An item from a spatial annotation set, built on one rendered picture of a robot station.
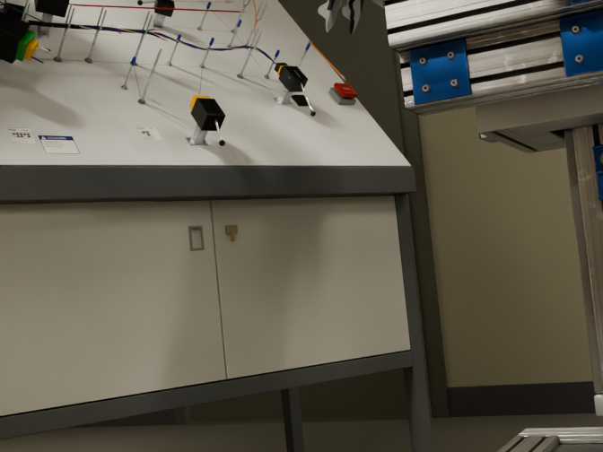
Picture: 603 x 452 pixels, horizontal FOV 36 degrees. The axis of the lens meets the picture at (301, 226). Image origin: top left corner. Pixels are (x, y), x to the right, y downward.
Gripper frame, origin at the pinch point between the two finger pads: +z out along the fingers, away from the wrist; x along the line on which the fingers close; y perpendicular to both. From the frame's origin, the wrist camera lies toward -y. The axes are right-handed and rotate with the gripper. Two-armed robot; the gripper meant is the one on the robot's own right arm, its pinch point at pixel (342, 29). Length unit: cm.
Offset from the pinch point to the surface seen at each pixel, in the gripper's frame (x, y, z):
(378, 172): -1.4, -19.3, 32.1
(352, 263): 7, -24, 53
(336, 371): 17, -34, 76
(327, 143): 7.6, -9.2, 26.9
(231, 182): 42, -17, 33
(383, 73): -120, 102, 28
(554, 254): -146, 18, 83
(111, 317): 72, -23, 58
